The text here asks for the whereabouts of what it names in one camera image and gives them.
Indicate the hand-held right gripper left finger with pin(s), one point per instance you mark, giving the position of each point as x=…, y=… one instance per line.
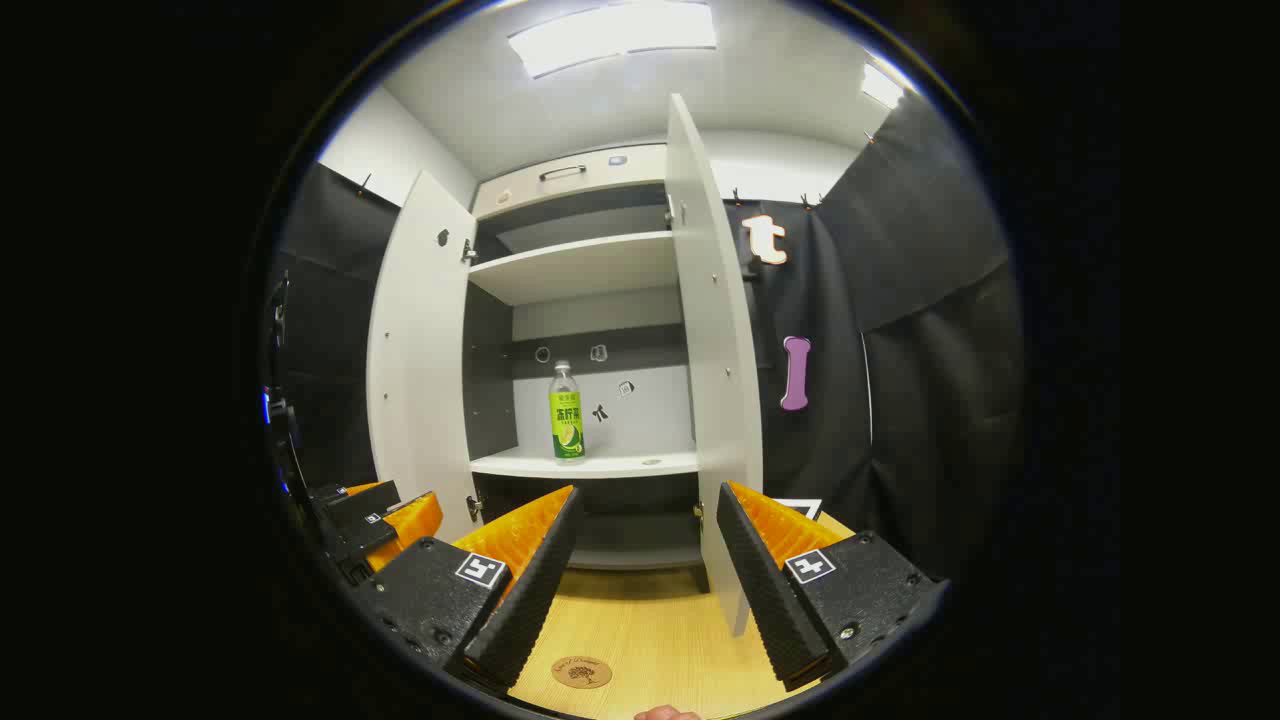
x=530, y=590

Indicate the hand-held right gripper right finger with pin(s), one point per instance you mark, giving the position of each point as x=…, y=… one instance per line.
x=760, y=590

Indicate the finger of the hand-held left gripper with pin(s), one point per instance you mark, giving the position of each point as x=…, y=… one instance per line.
x=410, y=525
x=360, y=503

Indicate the round brown coaster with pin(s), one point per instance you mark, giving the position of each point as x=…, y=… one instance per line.
x=581, y=672

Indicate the white cabinet door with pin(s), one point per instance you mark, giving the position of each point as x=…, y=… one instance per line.
x=420, y=380
x=715, y=400

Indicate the green label drink bottle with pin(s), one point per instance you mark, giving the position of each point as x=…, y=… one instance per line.
x=567, y=425

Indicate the white cabinet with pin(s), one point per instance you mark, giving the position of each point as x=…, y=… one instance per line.
x=600, y=410

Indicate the white cabinet shelf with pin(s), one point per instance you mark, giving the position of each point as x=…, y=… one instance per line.
x=600, y=463
x=575, y=265

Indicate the white cabinet drawer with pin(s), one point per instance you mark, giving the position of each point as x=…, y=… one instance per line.
x=600, y=185

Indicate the black backdrop cloth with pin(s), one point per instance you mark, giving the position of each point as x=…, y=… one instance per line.
x=920, y=400
x=330, y=330

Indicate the ceiling light panel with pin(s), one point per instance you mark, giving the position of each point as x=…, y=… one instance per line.
x=610, y=35
x=882, y=86

